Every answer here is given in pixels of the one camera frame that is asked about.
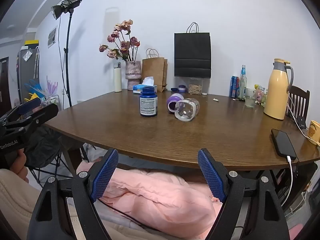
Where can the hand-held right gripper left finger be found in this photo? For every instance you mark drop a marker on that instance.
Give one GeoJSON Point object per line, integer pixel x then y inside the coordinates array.
{"type": "Point", "coordinates": [105, 173]}

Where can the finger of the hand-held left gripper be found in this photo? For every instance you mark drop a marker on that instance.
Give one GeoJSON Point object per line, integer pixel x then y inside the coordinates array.
{"type": "Point", "coordinates": [28, 106]}
{"type": "Point", "coordinates": [42, 115]}

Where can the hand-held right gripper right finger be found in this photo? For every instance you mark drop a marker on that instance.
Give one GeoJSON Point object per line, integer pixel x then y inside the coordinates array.
{"type": "Point", "coordinates": [211, 173]}

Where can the clear cup with white rim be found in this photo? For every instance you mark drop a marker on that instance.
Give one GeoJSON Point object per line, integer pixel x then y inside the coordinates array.
{"type": "Point", "coordinates": [186, 111]}

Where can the person's left forearm beige sleeve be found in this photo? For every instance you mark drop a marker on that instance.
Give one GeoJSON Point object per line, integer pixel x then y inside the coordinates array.
{"type": "Point", "coordinates": [15, 200]}

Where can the person's left hand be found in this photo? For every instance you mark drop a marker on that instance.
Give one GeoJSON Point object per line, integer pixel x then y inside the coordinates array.
{"type": "Point", "coordinates": [18, 166]}

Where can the purple clothes hangers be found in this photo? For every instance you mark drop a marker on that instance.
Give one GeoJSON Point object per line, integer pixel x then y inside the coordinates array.
{"type": "Point", "coordinates": [52, 86]}

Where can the grey refrigerator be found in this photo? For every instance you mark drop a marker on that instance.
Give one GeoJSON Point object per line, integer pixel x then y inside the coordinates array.
{"type": "Point", "coordinates": [26, 75]}

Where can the black folding chair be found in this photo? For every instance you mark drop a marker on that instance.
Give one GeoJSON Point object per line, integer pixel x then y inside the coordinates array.
{"type": "Point", "coordinates": [42, 147]}

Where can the dark wooden door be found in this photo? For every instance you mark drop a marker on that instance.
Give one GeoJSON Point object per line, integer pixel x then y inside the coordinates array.
{"type": "Point", "coordinates": [5, 82]}

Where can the pink blanket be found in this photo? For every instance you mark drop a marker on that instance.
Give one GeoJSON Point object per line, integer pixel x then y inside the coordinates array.
{"type": "Point", "coordinates": [162, 200]}

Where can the black light stand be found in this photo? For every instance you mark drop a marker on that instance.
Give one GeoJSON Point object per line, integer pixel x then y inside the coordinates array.
{"type": "Point", "coordinates": [67, 62]}

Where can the black smartphone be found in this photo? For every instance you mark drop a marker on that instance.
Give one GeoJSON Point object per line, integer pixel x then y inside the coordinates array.
{"type": "Point", "coordinates": [283, 142]}

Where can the purple lid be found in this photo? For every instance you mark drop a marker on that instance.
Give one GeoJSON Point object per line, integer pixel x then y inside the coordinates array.
{"type": "Point", "coordinates": [172, 102]}

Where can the blue pill bottle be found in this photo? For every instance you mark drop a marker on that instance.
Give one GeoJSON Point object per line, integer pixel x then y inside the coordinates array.
{"type": "Point", "coordinates": [148, 103]}

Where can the white thermos bottle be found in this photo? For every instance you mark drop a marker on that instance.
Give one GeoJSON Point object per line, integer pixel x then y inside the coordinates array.
{"type": "Point", "coordinates": [117, 78]}

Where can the clear drinking glass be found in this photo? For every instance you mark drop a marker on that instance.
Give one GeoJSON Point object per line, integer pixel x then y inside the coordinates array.
{"type": "Point", "coordinates": [250, 100]}

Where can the clear box with sticks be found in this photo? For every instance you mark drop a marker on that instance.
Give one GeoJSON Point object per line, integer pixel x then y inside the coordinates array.
{"type": "Point", "coordinates": [195, 87]}

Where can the blue drink can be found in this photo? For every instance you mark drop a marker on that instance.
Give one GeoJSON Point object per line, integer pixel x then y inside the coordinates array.
{"type": "Point", "coordinates": [234, 87]}

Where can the small purple jar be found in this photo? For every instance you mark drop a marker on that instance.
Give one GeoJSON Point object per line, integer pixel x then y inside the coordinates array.
{"type": "Point", "coordinates": [182, 88]}

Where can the colourful snack packets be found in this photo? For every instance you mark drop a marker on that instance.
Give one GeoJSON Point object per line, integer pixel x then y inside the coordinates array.
{"type": "Point", "coordinates": [260, 95]}

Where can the clear glass bottle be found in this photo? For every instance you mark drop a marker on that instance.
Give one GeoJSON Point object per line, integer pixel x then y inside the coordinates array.
{"type": "Point", "coordinates": [242, 85]}

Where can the blue tissue box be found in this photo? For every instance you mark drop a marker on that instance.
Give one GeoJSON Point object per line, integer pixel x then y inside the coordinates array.
{"type": "Point", "coordinates": [147, 86]}

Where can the pink ceramic vase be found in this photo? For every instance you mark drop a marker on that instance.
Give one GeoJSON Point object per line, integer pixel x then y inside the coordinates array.
{"type": "Point", "coordinates": [133, 73]}

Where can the yellow thermos jug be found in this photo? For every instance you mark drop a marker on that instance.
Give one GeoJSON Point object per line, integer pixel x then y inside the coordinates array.
{"type": "Point", "coordinates": [276, 92]}

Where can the black studio light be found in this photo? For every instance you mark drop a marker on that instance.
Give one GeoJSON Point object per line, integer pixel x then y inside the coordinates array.
{"type": "Point", "coordinates": [66, 5]}

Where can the dried pink flowers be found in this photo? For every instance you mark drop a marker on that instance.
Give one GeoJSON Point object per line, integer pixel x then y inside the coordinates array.
{"type": "Point", "coordinates": [123, 42]}

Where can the yellow bear mug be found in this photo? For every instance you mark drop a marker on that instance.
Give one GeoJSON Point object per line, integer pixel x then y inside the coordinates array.
{"type": "Point", "coordinates": [313, 132]}

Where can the brown paper bag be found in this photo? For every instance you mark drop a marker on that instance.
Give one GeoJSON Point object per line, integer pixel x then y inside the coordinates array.
{"type": "Point", "coordinates": [155, 71]}

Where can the dark wooden chair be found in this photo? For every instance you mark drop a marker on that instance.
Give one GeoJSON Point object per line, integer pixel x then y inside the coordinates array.
{"type": "Point", "coordinates": [298, 100]}

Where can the black paper bag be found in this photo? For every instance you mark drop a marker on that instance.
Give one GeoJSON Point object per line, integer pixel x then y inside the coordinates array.
{"type": "Point", "coordinates": [192, 55]}

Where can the wall poster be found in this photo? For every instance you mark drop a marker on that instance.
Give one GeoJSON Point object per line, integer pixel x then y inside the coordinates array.
{"type": "Point", "coordinates": [52, 37]}

